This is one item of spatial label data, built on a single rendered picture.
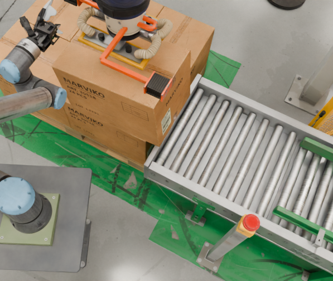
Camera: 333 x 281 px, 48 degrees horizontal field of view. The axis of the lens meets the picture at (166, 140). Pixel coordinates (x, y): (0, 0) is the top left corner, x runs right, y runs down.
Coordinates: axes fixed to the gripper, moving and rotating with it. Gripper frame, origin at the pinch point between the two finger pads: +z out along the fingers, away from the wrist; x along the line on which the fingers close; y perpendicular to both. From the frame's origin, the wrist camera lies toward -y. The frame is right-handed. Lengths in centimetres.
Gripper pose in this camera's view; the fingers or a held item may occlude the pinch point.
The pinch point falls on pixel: (55, 10)
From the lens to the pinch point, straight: 175.4
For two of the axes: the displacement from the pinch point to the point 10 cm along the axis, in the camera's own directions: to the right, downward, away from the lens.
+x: 0.5, -4.2, -9.1
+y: 8.9, 4.3, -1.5
